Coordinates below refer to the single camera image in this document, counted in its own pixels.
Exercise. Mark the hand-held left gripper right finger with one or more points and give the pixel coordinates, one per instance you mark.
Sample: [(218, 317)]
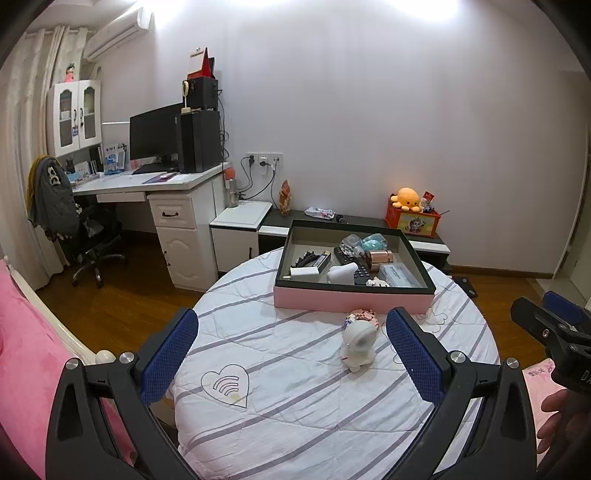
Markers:
[(415, 355)]

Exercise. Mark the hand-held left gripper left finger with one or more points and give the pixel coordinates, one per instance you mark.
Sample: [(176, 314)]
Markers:
[(168, 355)]

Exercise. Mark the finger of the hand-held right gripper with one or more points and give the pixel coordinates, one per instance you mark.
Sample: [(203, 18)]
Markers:
[(535, 318), (561, 302)]

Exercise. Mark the white robot toy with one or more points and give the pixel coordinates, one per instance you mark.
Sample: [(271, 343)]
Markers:
[(359, 344)]

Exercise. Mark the pink block toy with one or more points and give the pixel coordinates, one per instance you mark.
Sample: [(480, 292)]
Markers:
[(364, 317)]

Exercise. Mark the pink tray box black rim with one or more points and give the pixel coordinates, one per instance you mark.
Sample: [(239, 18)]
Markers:
[(351, 300)]

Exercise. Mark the rose gold flask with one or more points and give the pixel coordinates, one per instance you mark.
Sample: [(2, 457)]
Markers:
[(382, 259)]

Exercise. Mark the black remote control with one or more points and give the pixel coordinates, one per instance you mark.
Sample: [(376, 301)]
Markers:
[(351, 263)]

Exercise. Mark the teal plastic case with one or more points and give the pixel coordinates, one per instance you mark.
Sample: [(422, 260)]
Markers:
[(375, 243)]

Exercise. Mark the clear plastic bag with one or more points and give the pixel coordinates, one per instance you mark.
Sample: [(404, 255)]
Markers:
[(353, 242)]

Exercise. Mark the black gold battery pack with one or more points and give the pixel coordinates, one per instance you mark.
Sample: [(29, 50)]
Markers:
[(324, 261)]

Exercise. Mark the person's right hand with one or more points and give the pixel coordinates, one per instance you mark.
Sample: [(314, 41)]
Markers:
[(554, 401)]

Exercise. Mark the pink embroidered cloth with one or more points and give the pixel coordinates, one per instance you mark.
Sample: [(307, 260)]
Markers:
[(540, 374)]

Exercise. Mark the grey white tissue pack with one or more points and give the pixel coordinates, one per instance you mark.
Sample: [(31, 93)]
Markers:
[(397, 275)]

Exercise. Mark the white block figure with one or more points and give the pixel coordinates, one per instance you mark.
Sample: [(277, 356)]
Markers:
[(376, 282)]

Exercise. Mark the white plastic device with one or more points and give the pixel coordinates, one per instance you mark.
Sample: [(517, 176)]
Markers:
[(341, 274)]

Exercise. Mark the dark-topped low bench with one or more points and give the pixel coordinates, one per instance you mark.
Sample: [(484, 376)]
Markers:
[(415, 244)]

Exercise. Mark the black office chair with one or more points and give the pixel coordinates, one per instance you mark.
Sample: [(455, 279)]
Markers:
[(92, 249)]

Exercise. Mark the red printed storage box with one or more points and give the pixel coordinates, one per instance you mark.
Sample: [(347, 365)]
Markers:
[(413, 224)]

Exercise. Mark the white striped quilt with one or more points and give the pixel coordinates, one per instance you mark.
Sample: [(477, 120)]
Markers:
[(286, 415)]

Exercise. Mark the pink blanket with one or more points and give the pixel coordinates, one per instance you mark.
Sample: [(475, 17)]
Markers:
[(32, 350)]

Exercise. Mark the white charger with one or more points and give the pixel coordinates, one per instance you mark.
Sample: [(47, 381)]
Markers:
[(304, 273)]

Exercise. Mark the white desk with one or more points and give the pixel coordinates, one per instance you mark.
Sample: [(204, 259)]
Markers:
[(184, 217)]

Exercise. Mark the white nightstand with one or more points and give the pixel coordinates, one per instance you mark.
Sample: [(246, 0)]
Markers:
[(238, 230)]

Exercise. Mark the small toy figure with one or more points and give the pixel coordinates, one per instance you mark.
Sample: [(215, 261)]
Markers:
[(428, 202)]

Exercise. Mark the orange octopus plush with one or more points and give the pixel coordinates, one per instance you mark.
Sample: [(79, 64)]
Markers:
[(406, 198)]

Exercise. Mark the white plastic packet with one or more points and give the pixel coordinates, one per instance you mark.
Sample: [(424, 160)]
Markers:
[(319, 213)]

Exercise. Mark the red-capped water bottle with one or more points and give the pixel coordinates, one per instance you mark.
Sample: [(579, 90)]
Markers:
[(231, 189)]

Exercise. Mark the purple notebook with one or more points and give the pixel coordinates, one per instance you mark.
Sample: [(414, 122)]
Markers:
[(159, 177)]

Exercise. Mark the grey jacket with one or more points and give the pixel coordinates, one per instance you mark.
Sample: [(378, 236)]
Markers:
[(53, 198)]

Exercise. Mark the orange snack bag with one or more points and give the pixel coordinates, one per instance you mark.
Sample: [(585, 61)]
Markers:
[(285, 198)]

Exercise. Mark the blue white box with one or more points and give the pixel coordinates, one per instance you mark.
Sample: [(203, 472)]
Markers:
[(114, 159)]

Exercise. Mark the white plug adapter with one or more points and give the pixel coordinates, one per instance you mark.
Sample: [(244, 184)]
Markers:
[(264, 166)]

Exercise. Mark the black computer tower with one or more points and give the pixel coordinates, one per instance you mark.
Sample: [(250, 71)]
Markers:
[(198, 141)]

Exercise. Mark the black computer monitor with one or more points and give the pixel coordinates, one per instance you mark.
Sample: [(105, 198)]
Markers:
[(154, 136)]

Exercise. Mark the white glass-door cabinet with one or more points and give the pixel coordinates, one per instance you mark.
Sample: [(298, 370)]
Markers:
[(74, 117)]

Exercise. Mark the beige curtain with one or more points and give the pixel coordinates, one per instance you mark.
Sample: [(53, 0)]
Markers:
[(23, 138)]

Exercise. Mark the small cream stand lamp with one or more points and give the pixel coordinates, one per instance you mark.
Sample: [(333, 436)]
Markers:
[(185, 94)]

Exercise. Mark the black speaker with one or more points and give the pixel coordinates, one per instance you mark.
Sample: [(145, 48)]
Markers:
[(203, 92)]

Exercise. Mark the red paper bag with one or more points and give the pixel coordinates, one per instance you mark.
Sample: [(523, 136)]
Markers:
[(203, 64)]

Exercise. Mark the small pink doll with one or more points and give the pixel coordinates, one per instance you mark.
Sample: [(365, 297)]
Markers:
[(70, 73)]

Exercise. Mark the white air conditioner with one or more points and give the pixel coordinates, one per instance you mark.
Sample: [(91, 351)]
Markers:
[(115, 34)]

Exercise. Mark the white bed frame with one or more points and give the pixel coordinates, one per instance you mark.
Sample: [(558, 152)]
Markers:
[(60, 323)]

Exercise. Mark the white wall outlet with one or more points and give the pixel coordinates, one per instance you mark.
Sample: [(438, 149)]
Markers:
[(264, 158)]

